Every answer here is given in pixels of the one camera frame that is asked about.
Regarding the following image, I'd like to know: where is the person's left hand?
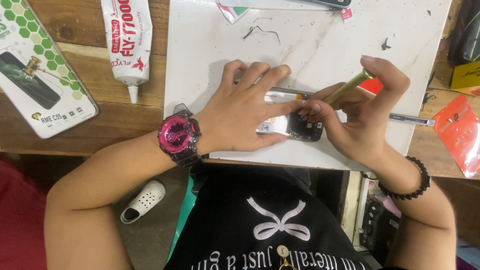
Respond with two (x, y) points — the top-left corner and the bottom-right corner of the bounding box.
(195, 59), (307, 154)

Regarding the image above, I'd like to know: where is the person's right hand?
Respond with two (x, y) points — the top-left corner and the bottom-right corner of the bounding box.
(299, 55), (412, 175)

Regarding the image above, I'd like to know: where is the gold screwdriver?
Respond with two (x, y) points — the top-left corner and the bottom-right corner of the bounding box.
(307, 69), (376, 116)

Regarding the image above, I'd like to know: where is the smartphone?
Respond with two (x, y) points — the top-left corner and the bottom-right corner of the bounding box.
(256, 86), (325, 143)

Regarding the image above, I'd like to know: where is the red card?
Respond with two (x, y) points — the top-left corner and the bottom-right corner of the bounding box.
(358, 77), (384, 95)

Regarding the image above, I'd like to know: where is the silver metal tool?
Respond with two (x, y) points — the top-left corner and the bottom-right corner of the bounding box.
(388, 113), (436, 127)

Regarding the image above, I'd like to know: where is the pink and black wristwatch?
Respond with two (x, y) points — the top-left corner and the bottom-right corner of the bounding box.
(157, 104), (209, 168)

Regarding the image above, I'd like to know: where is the white work board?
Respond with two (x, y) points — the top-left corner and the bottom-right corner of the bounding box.
(163, 0), (453, 173)

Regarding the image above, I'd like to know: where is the orange plastic packet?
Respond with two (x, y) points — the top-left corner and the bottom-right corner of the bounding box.
(432, 94), (480, 179)

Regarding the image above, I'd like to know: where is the heap of items under table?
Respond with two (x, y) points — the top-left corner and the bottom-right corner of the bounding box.
(352, 171), (403, 265)

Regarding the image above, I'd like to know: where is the white and green packet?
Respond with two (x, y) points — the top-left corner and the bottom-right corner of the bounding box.
(215, 0), (251, 25)

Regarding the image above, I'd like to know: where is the person's black printed shirt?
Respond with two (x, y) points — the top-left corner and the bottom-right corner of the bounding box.
(164, 165), (409, 270)

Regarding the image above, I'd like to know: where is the small red label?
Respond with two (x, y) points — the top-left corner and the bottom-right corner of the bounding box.
(339, 7), (355, 24)

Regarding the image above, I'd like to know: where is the yellow packet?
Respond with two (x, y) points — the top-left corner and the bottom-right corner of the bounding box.
(450, 61), (480, 97)

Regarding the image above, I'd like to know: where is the teal chair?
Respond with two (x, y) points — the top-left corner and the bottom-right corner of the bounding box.
(166, 175), (198, 263)

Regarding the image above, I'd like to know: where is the white clog shoe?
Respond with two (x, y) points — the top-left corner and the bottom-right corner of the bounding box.
(120, 179), (167, 225)

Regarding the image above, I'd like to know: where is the white glue tube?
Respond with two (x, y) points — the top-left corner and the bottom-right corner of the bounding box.
(100, 0), (154, 105)

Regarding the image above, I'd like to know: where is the heap of dark items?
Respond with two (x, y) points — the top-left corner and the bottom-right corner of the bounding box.
(448, 0), (480, 67)

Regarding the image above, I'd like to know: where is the screen protector box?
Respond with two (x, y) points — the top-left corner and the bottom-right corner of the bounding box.
(0, 0), (99, 140)

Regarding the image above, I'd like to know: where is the red fabric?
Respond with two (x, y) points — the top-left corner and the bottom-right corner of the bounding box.
(0, 157), (48, 270)

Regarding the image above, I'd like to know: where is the black bead bracelet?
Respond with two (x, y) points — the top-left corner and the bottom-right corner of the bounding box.
(377, 155), (432, 201)

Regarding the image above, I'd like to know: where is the black wire scrap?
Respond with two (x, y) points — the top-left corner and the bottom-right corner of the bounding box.
(242, 25), (281, 46)

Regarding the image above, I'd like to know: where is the gold pendant necklace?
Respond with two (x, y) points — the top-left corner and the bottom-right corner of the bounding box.
(276, 244), (298, 270)

